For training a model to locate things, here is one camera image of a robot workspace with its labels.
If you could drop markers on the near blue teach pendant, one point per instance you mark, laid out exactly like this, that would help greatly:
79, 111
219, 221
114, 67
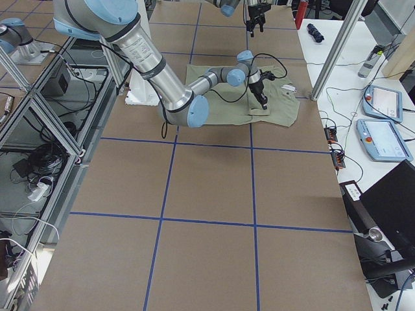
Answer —
382, 141

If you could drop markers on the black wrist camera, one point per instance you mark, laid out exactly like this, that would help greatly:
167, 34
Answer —
267, 75

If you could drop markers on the white red Miniso hang tag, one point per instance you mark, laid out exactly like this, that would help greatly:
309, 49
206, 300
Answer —
289, 88

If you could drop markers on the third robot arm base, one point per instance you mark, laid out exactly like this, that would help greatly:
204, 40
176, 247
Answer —
19, 44

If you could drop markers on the red cylinder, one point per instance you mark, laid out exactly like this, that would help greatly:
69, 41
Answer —
300, 14

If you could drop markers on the clear water bottle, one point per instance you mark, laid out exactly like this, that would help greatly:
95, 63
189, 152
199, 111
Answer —
370, 61

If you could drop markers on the black laptop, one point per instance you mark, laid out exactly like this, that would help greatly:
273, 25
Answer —
383, 218

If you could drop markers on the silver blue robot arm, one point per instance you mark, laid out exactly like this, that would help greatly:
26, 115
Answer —
228, 7
119, 22

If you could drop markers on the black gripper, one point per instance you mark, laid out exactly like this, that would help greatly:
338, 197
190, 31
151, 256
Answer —
253, 13
257, 88

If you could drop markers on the blue teach pendant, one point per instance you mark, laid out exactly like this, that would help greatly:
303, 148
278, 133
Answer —
382, 141
383, 103

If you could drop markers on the far blue teach pendant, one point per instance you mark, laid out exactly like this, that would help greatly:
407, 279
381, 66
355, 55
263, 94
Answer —
383, 103

